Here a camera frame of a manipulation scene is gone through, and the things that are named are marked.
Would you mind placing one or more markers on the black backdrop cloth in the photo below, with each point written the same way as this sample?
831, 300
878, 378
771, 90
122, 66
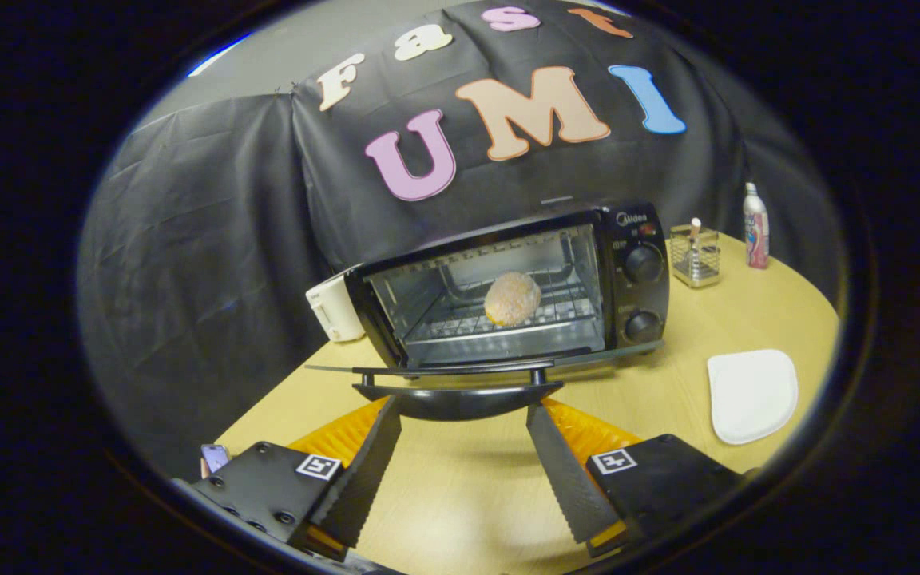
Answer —
204, 263

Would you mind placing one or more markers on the pink spray bottle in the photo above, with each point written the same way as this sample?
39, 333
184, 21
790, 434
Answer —
756, 228

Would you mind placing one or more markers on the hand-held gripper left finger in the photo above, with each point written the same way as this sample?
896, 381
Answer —
360, 479

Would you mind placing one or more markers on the smartphone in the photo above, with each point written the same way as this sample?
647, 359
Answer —
215, 458

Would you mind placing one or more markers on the black toaster oven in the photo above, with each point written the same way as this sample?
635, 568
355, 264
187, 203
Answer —
640, 295

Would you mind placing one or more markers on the white bread toaster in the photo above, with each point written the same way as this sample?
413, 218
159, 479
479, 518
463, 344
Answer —
334, 307

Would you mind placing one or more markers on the breaded croquette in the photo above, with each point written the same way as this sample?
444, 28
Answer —
513, 299

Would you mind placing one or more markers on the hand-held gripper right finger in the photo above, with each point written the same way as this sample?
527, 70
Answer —
564, 479

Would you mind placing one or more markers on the white square plate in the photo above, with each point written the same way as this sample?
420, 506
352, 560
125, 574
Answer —
751, 395

